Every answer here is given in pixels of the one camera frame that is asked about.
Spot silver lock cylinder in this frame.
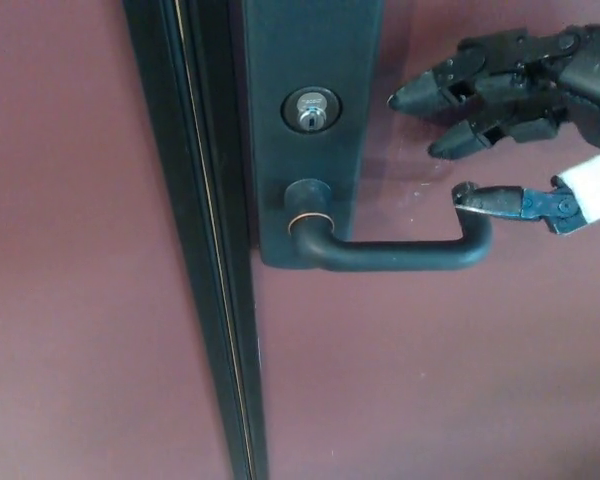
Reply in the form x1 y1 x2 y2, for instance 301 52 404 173
280 86 344 136

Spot black door edge strip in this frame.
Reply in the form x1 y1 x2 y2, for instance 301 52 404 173
121 0 271 480

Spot black lever door handle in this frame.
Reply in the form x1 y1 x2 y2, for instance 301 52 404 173
282 178 494 273

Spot black door handle plate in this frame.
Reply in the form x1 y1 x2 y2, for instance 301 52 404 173
240 0 386 272

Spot maroon door leaf with handle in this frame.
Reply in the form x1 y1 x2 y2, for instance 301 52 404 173
252 0 600 480

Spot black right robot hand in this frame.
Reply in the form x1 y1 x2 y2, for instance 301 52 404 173
386 22 600 237

